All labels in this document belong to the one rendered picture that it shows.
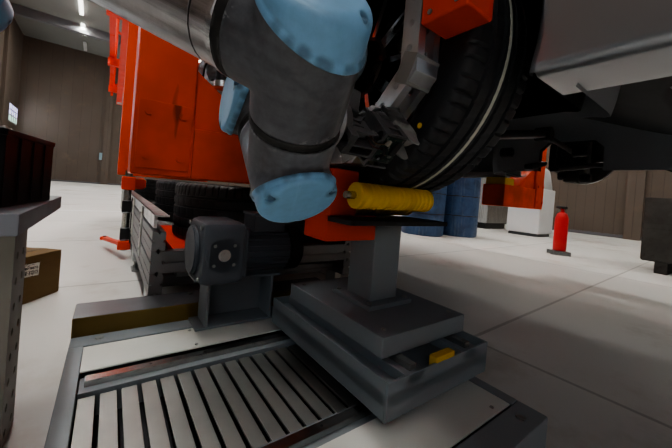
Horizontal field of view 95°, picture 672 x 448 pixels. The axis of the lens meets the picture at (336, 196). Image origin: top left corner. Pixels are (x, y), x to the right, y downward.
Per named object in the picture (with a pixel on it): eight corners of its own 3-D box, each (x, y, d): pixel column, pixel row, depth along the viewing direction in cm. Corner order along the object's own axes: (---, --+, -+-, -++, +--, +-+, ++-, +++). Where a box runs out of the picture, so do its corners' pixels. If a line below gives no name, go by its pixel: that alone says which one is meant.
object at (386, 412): (485, 375, 78) (488, 337, 78) (384, 430, 57) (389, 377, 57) (357, 307, 119) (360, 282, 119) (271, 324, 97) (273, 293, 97)
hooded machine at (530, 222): (518, 232, 674) (523, 170, 673) (552, 236, 625) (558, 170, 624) (504, 232, 631) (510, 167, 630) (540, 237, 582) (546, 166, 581)
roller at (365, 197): (439, 213, 80) (441, 191, 80) (352, 209, 63) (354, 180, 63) (421, 211, 85) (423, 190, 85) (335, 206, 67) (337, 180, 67)
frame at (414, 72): (431, 165, 57) (456, -128, 57) (408, 160, 54) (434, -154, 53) (292, 169, 101) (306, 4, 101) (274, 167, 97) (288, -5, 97)
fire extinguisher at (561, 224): (574, 256, 369) (579, 207, 369) (566, 257, 355) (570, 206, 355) (551, 252, 390) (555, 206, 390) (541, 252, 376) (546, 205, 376)
